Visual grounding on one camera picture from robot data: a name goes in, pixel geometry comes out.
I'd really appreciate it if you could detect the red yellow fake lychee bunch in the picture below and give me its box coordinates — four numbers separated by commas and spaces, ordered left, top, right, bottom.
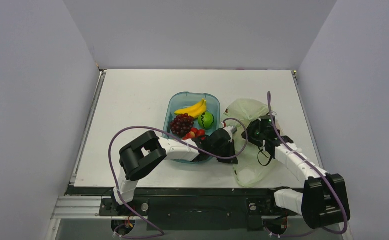
182, 127, 207, 140

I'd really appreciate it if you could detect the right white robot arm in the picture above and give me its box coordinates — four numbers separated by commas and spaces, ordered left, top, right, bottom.
241, 115, 351, 229

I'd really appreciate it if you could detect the green striped fake watermelon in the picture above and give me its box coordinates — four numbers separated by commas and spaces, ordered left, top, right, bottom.
197, 111, 215, 130

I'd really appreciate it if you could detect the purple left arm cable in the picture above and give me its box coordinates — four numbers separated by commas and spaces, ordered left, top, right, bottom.
107, 117, 249, 239

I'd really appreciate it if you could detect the light green plastic bag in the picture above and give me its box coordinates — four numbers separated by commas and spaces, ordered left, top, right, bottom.
221, 98, 279, 188

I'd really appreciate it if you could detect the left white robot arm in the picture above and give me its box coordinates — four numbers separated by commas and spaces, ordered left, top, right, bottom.
112, 126, 238, 215

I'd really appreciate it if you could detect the aluminium table frame rail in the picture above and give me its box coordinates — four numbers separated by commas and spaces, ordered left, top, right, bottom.
45, 69, 108, 240

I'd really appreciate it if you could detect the yellow fake fruit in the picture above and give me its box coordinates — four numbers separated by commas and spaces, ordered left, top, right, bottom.
174, 98, 207, 119

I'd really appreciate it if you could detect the teal plastic tub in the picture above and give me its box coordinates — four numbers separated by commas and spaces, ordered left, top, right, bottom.
163, 92, 221, 139

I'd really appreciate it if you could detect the red fake grape bunch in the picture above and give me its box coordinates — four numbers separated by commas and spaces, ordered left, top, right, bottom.
169, 113, 195, 138

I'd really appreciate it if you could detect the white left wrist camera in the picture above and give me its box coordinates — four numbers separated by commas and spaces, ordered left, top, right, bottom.
223, 125, 238, 136

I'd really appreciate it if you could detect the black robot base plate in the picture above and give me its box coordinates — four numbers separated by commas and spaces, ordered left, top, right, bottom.
65, 186, 310, 235

